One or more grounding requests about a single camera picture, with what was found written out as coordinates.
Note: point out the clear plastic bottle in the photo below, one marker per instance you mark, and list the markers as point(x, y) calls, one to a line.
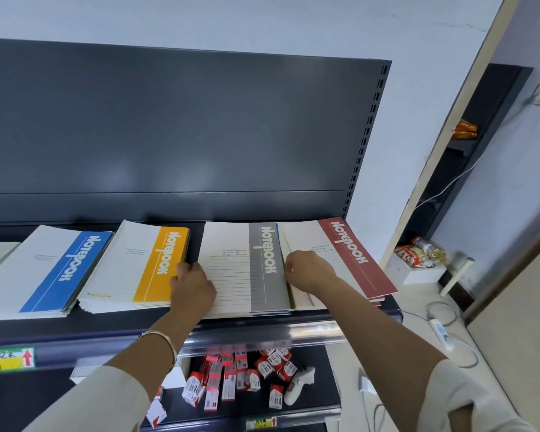
point(429, 249)

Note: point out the stack of red striped notebooks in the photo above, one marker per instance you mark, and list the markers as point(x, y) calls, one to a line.
point(351, 260)

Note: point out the white charger plug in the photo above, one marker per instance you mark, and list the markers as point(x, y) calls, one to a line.
point(367, 385)

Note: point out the white cardboard box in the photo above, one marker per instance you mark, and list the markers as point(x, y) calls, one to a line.
point(411, 274)

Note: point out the stack of grey striped notebooks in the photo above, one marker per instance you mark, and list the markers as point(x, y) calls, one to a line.
point(238, 274)

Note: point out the stack of blue striped notebooks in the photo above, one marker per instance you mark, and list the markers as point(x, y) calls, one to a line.
point(27, 274)

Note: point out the person's right forearm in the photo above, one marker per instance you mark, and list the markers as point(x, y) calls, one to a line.
point(387, 337)

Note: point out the person's right fingers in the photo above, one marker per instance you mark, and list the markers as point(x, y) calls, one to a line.
point(290, 270)

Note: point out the green yellow shelf label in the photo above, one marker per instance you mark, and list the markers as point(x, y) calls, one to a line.
point(9, 359)

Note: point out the orange snack packet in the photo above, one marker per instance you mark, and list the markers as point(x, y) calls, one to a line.
point(464, 130)

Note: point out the white rolled tube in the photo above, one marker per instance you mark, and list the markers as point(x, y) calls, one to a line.
point(456, 274)

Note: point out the person's left fingers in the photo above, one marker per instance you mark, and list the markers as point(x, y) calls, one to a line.
point(183, 269)

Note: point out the white handheld controller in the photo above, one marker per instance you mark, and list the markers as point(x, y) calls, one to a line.
point(297, 384)

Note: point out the person's right hand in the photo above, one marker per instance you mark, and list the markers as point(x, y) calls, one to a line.
point(310, 272)

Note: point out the small green shelf label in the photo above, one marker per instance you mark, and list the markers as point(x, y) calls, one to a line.
point(261, 423)

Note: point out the person's left hand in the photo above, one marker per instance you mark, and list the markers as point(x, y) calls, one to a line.
point(193, 290)

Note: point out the person's left forearm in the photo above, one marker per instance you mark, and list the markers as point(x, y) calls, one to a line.
point(130, 373)

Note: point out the dark grey metal shelf unit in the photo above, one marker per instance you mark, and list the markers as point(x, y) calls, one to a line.
point(162, 130)

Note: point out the gold bangle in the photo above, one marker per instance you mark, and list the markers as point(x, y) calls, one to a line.
point(168, 344)

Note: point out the black background shelf rack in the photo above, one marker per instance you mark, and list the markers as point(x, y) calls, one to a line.
point(486, 130)

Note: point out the red white snack packets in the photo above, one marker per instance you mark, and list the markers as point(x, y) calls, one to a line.
point(409, 256)

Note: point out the stack of yellow striped notebooks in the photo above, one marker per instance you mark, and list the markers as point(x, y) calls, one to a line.
point(117, 269)

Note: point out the pile of red white boxes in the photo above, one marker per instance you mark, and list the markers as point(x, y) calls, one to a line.
point(229, 382)

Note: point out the white power strip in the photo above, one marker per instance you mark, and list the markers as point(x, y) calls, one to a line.
point(441, 333)

